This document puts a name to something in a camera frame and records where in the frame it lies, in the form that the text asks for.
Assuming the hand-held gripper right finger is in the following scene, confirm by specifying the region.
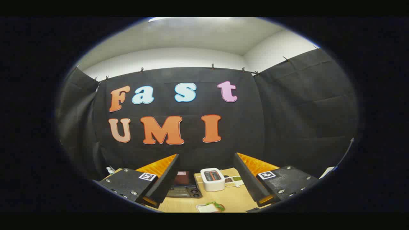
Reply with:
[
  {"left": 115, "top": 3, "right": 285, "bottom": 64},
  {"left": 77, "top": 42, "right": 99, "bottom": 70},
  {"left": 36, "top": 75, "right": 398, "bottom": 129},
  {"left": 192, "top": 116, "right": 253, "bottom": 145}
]
[{"left": 233, "top": 152, "right": 319, "bottom": 208}]

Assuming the black backdrop cloth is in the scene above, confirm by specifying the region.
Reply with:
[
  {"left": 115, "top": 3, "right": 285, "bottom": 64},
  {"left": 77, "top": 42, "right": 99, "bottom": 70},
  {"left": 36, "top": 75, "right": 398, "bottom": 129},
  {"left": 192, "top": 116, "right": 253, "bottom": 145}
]
[{"left": 56, "top": 48, "right": 358, "bottom": 181}]

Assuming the white divided grain dish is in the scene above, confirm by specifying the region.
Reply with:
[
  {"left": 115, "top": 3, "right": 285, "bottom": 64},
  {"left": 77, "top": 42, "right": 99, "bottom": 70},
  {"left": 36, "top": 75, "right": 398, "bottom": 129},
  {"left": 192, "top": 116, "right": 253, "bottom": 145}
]
[{"left": 224, "top": 175, "right": 245, "bottom": 188}]

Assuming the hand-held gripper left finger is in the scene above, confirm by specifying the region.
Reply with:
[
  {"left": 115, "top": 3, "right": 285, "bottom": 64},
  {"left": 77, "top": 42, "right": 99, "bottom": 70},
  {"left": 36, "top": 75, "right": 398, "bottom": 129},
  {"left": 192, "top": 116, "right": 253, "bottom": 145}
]
[{"left": 93, "top": 153, "right": 180, "bottom": 210}]

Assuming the black toaster oven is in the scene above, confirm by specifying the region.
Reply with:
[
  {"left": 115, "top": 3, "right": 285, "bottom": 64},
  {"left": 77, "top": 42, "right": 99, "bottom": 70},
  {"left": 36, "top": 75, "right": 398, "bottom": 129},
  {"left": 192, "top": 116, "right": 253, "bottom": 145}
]
[{"left": 166, "top": 170, "right": 203, "bottom": 199}]

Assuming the white pop-up toaster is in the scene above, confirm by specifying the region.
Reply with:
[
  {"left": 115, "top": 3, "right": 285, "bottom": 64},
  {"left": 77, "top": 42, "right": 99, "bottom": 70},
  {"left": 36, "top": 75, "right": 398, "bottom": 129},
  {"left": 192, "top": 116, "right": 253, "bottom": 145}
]
[{"left": 200, "top": 168, "right": 225, "bottom": 192}]

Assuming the white plastic tray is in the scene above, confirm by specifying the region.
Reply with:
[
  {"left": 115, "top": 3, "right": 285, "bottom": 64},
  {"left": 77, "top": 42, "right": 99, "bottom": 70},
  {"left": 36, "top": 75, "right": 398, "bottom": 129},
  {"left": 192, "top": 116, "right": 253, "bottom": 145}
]
[{"left": 196, "top": 204, "right": 225, "bottom": 213}]

